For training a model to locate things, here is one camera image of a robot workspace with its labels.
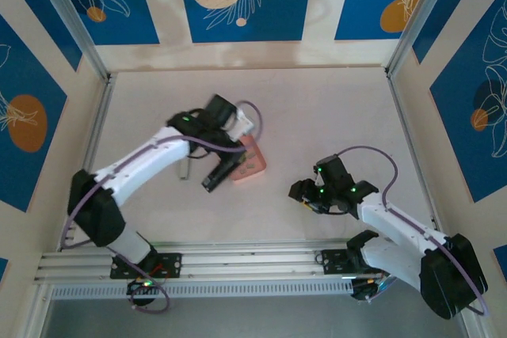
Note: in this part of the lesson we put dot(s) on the black and silver stapler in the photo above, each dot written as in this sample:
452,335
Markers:
184,169

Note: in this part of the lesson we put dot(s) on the black controller board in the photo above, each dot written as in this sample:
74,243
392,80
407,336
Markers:
366,288
144,286

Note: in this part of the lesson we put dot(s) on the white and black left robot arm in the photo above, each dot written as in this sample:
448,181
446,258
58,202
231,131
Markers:
150,160

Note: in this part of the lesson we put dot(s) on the aluminium corner post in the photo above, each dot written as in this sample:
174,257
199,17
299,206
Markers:
69,9
421,9

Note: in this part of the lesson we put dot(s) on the pink plastic tray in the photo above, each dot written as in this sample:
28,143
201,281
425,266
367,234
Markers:
257,168

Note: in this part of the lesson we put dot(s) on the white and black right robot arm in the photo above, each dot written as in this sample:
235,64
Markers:
396,227

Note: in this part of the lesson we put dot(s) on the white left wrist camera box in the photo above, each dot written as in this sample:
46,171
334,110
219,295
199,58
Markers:
242,126

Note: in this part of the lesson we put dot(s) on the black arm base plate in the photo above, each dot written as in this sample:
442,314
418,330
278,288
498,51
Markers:
332,263
174,264

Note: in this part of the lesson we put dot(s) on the aluminium side rail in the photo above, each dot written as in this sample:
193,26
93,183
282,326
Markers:
97,124
396,86

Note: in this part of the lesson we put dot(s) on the aluminium rail beam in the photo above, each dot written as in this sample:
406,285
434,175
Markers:
253,263

